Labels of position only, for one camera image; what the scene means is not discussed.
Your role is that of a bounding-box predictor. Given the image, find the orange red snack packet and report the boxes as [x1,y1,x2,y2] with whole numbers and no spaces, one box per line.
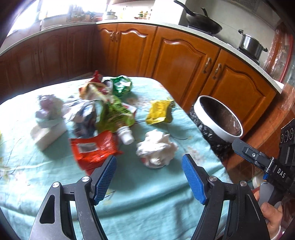
[70,131,122,176]

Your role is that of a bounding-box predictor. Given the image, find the white paper ball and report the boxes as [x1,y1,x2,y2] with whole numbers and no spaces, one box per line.
[136,129,178,169]

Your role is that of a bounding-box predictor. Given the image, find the person's right hand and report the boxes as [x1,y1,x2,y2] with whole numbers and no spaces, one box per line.
[261,202,283,239]

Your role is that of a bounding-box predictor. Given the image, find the light blue floral tablecloth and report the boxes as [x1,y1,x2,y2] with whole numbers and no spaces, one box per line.
[1,78,230,239]

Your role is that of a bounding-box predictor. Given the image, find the white bin with black bag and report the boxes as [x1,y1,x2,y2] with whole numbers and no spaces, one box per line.
[188,95,244,162]

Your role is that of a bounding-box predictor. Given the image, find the yellow crumpled wrapper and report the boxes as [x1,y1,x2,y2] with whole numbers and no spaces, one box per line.
[145,99,175,125]

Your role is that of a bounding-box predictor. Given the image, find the green spouted drink pouch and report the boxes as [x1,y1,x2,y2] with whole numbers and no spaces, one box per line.
[79,81,135,145]

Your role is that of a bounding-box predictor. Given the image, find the crumpled silver blue wrapper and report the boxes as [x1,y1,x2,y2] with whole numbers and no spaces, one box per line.
[70,101,97,138]

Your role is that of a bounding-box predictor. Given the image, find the small red white box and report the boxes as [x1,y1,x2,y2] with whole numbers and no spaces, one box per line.
[122,102,137,117]

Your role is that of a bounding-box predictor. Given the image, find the crumpled purple white paper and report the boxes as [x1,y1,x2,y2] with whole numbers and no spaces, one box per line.
[35,95,64,128]

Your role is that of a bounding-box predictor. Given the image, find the brown wooden base cabinets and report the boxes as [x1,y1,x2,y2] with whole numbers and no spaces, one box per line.
[1,23,280,132]

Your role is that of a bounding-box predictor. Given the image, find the green crumpled snack bag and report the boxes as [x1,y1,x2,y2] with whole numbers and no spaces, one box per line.
[110,76,133,97]

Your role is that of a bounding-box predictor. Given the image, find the red crumpled snack bag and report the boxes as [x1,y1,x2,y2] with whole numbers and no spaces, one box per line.
[89,70,108,95]

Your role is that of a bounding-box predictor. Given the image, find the steel cooking pot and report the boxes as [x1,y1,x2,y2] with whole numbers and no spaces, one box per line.
[238,29,268,61]

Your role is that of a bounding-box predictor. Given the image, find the black wok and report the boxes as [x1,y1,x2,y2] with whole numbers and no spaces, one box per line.
[173,0,223,35]

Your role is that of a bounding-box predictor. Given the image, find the small white lidded pot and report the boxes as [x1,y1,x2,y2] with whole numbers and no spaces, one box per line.
[104,11,117,20]

